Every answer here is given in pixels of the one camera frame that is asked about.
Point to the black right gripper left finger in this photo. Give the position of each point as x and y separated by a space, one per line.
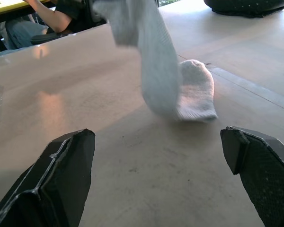
61 179

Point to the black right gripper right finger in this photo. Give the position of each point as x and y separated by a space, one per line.
262 170

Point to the white ribbed sock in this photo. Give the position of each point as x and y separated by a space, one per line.
153 59
197 92

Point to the black office chair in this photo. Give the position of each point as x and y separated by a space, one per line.
61 30

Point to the seated person in jeans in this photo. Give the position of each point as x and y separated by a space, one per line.
47 19

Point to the dark folded clothing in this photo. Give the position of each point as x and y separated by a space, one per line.
246 7

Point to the yellow table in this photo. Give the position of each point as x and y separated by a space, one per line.
11 6

